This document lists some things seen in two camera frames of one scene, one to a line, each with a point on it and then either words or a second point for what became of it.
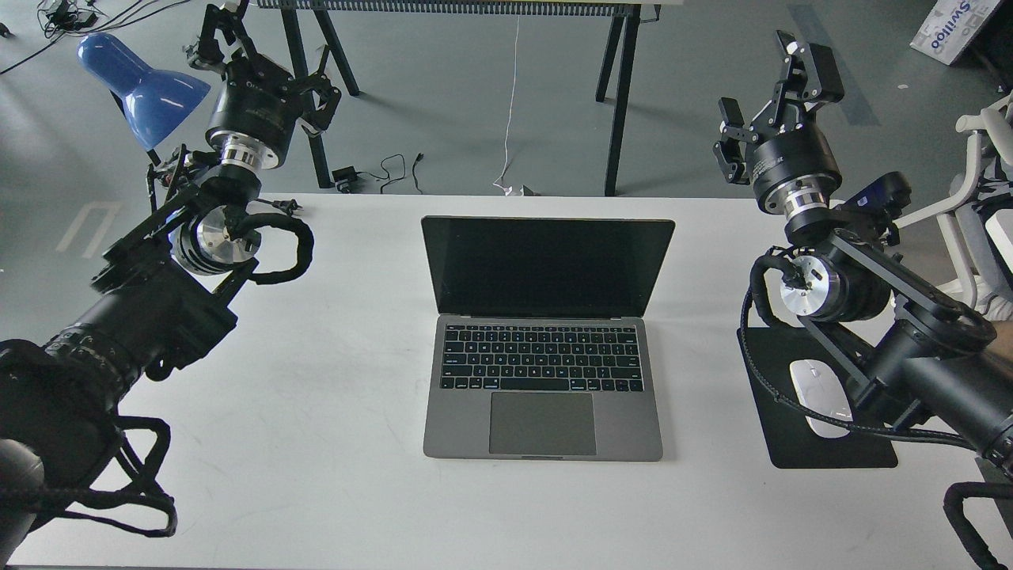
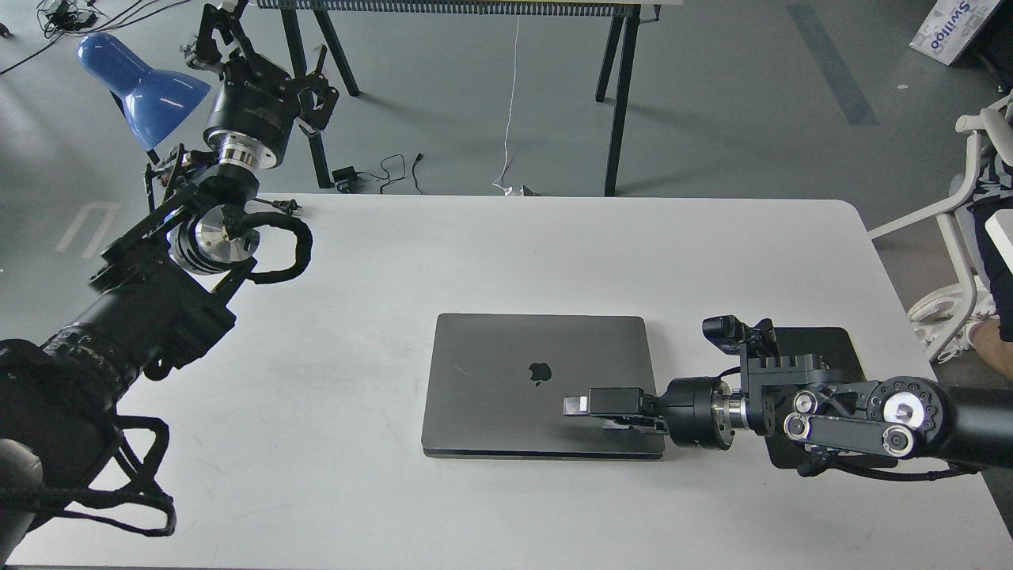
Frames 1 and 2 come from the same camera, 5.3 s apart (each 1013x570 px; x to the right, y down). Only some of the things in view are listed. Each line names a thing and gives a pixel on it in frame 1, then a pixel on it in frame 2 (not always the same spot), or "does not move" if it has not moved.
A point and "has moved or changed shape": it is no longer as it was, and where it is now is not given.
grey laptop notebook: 543,349 has moved or changed shape
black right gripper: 786,157 -> 699,411
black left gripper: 255,110 does not move
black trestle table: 630,11 does not move
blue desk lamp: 154,102 does not move
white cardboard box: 951,26 does not move
